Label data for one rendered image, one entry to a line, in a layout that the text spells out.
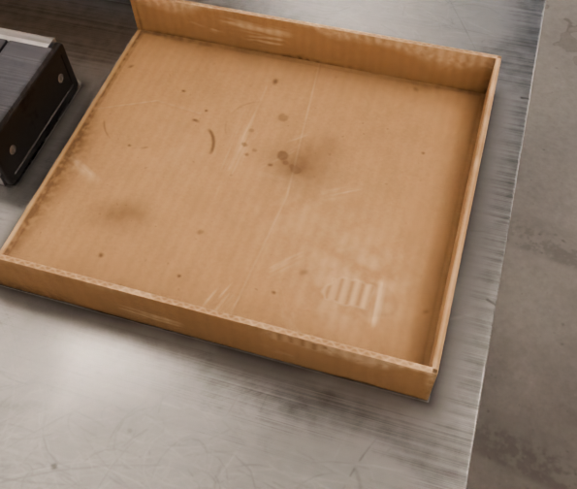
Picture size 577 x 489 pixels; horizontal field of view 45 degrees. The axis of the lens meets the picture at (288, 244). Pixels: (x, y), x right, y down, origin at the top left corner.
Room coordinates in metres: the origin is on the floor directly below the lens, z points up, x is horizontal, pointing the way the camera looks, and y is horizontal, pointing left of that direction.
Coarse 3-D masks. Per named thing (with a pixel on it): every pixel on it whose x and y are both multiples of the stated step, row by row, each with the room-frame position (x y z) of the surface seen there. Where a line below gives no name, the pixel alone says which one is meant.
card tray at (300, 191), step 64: (128, 64) 0.44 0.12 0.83; (192, 64) 0.44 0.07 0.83; (256, 64) 0.43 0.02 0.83; (320, 64) 0.43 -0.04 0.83; (384, 64) 0.41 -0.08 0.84; (448, 64) 0.40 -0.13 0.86; (128, 128) 0.37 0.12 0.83; (192, 128) 0.37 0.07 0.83; (256, 128) 0.36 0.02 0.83; (320, 128) 0.36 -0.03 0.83; (384, 128) 0.36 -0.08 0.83; (448, 128) 0.35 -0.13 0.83; (64, 192) 0.31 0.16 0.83; (128, 192) 0.31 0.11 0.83; (192, 192) 0.31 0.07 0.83; (256, 192) 0.30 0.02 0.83; (320, 192) 0.30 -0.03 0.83; (384, 192) 0.30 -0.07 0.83; (448, 192) 0.29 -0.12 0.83; (0, 256) 0.24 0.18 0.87; (64, 256) 0.26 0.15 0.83; (128, 256) 0.25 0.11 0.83; (192, 256) 0.25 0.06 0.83; (256, 256) 0.25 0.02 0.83; (320, 256) 0.25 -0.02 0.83; (384, 256) 0.24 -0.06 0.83; (448, 256) 0.24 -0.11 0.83; (192, 320) 0.19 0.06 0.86; (256, 320) 0.20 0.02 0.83; (320, 320) 0.20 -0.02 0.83; (384, 320) 0.20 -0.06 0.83; (384, 384) 0.15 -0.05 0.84
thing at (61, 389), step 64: (0, 0) 0.54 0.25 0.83; (64, 0) 0.54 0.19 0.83; (128, 0) 0.53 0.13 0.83; (192, 0) 0.52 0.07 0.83; (256, 0) 0.52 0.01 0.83; (320, 0) 0.51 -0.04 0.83; (384, 0) 0.51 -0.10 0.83; (448, 0) 0.50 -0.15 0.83; (512, 0) 0.50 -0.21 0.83; (512, 64) 0.42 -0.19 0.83; (64, 128) 0.38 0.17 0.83; (512, 128) 0.35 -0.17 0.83; (0, 192) 0.32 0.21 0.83; (512, 192) 0.29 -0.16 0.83; (0, 320) 0.21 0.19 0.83; (64, 320) 0.21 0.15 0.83; (128, 320) 0.21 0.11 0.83; (448, 320) 0.19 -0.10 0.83; (0, 384) 0.17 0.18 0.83; (64, 384) 0.17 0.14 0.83; (128, 384) 0.16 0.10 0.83; (192, 384) 0.16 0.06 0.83; (256, 384) 0.16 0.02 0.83; (320, 384) 0.16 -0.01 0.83; (448, 384) 0.15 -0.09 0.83; (0, 448) 0.13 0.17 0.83; (64, 448) 0.13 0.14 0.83; (128, 448) 0.13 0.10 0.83; (192, 448) 0.12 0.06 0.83; (256, 448) 0.12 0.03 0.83; (320, 448) 0.12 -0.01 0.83; (384, 448) 0.12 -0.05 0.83; (448, 448) 0.11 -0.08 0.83
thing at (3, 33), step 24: (48, 72) 0.40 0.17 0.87; (72, 72) 0.42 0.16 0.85; (24, 96) 0.37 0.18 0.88; (48, 96) 0.39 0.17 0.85; (24, 120) 0.36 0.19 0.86; (48, 120) 0.38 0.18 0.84; (0, 144) 0.33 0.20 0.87; (24, 144) 0.35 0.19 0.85; (0, 168) 0.32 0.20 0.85; (24, 168) 0.34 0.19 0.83
